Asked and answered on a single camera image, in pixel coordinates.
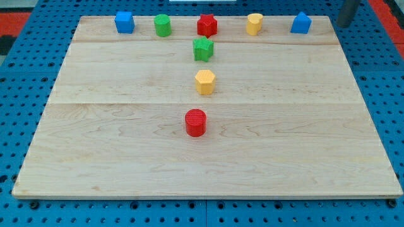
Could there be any blue cube block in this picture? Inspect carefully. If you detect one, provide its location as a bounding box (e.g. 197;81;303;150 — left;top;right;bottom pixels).
114;11;135;33

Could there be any green cylinder block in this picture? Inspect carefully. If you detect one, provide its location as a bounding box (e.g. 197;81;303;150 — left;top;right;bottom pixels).
154;14;172;37

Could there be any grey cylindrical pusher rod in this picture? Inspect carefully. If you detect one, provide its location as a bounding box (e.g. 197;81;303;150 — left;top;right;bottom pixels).
336;0;361;28

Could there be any wooden board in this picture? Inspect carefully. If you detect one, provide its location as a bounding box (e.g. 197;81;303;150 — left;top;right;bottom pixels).
12;16;403;200

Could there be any yellow hexagon block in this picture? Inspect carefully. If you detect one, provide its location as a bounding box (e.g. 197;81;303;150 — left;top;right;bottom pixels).
195;69;216;95

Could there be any red cylinder block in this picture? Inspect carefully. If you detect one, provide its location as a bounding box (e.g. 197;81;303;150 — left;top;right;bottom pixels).
184;109;207;137

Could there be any blue pentagon block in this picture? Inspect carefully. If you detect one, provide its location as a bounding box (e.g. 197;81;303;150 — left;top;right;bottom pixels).
290;11;312;34

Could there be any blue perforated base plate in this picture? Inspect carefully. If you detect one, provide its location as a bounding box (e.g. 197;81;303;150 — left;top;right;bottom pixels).
1;1;403;226

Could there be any red star block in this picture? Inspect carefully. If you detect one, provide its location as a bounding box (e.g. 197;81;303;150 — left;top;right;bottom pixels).
197;14;218;38

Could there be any green star block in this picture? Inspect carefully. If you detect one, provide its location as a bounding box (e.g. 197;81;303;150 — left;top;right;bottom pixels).
193;36;214;62

